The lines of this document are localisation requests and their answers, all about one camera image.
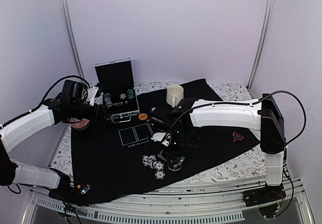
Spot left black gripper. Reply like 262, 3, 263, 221
70, 101, 112, 122

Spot aluminium poker chip case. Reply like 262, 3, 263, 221
95, 57, 139, 123

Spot clear black dealer button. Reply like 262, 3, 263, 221
167, 159, 183, 171

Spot white poker chip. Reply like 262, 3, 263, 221
119, 93, 126, 100

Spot blue white chip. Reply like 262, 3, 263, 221
155, 170, 166, 180
152, 161, 164, 171

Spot poker chip stack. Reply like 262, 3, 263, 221
142, 155, 156, 169
126, 89, 135, 100

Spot orange big blind button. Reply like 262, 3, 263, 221
138, 113, 148, 121

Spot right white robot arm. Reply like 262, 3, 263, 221
151, 90, 291, 202

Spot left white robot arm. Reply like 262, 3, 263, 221
1, 75, 109, 202

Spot dice row in case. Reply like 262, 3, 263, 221
113, 102, 127, 107

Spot cream ceramic mug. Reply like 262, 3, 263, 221
166, 85, 184, 108

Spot black poker table mat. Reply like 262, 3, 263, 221
70, 78, 260, 204

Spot red triangle black token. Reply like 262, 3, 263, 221
232, 131, 244, 143

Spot small green circuit board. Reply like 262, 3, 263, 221
76, 184, 91, 195

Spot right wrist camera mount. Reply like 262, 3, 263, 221
151, 132, 171, 146

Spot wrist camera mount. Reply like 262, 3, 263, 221
85, 83, 103, 106
151, 132, 171, 146

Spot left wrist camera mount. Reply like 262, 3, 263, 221
85, 83, 103, 106

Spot front aluminium rail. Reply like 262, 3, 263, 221
22, 177, 315, 223

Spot left aluminium frame post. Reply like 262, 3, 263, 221
60, 0, 85, 78

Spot aluminium frame post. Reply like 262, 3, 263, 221
247, 0, 274, 92
60, 0, 85, 78

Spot right aluminium frame post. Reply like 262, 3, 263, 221
247, 0, 274, 92

